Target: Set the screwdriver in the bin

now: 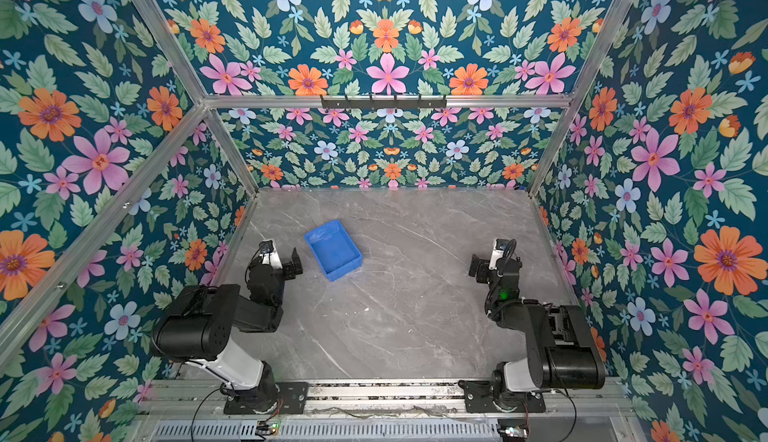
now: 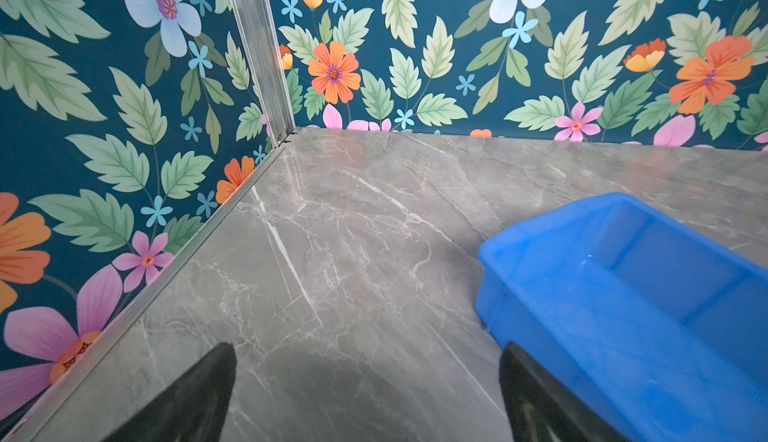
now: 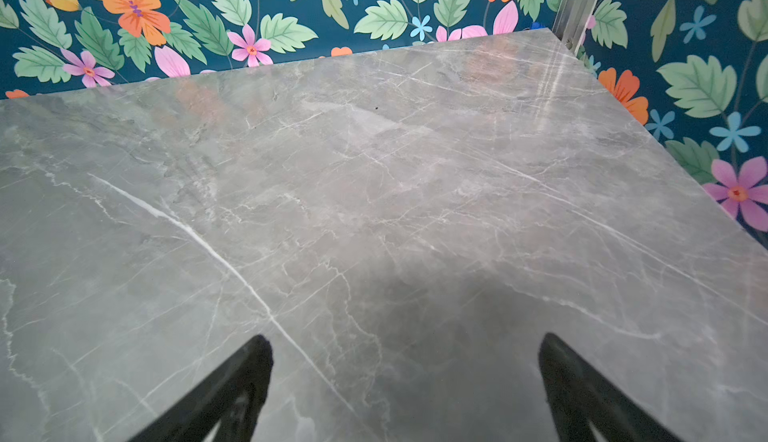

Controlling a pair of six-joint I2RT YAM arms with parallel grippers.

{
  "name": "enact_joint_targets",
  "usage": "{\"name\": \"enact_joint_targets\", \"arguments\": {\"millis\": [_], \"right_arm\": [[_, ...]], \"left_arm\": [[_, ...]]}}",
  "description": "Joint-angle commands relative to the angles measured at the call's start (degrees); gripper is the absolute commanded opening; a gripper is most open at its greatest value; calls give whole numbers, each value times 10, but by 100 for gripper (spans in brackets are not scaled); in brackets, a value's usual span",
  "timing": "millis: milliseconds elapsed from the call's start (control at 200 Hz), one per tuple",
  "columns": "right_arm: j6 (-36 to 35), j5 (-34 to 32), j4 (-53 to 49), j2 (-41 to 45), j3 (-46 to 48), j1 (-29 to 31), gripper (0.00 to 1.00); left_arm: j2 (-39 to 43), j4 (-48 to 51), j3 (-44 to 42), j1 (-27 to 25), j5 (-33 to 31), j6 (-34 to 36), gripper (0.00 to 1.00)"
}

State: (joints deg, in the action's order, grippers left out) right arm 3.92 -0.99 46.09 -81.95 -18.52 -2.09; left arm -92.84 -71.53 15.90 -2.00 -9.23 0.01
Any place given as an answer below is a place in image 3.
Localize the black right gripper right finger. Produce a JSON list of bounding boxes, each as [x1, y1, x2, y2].
[[538, 332, 681, 442]]

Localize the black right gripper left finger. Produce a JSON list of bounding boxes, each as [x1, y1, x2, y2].
[[132, 334, 274, 441]]

